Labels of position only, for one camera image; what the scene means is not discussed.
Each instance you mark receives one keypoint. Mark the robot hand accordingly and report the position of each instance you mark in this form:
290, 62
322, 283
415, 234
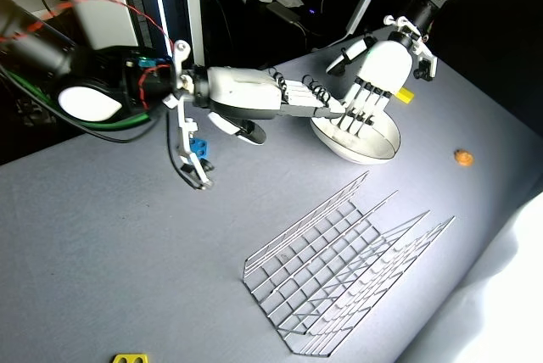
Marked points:
386, 66
237, 91

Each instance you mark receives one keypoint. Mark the white round plate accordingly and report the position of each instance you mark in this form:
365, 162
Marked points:
333, 151
369, 142

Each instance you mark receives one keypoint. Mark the small yellow toy block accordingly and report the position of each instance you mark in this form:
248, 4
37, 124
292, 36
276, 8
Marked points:
406, 95

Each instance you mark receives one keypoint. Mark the blue toy block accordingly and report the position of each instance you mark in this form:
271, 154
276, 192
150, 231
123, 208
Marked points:
200, 147

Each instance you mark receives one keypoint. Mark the black power brick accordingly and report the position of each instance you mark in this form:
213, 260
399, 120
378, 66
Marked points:
286, 13

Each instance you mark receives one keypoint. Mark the small orange toy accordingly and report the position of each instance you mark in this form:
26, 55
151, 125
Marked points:
464, 158

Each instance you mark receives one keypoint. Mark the grey table cloth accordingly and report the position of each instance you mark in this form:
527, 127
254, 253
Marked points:
106, 231

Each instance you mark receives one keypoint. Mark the white backdrop cloth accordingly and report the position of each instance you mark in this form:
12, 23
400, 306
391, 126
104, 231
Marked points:
509, 295

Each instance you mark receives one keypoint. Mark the yellow perforated toy block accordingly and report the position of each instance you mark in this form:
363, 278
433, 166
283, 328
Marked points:
129, 359

